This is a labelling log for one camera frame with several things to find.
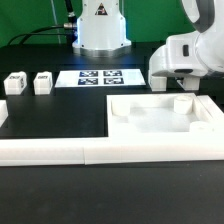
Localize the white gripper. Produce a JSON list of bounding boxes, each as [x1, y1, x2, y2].
[[149, 31, 208, 77]]

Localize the white square tabletop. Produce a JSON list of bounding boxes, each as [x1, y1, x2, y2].
[[106, 93, 224, 137]]

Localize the white sheet with markers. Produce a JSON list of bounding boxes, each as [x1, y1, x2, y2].
[[55, 69, 145, 88]]

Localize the white U-shaped obstacle fence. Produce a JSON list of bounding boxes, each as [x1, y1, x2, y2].
[[0, 95, 224, 167]]

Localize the black cables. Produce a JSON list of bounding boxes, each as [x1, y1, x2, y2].
[[7, 0, 78, 46]]

